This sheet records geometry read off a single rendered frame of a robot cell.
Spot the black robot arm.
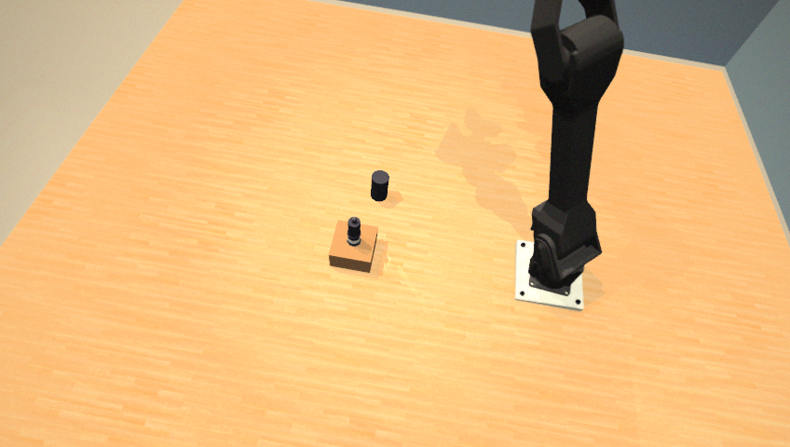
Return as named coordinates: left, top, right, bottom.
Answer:
left=528, top=0, right=624, bottom=296

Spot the orange block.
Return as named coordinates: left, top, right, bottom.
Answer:
left=329, top=220, right=378, bottom=273

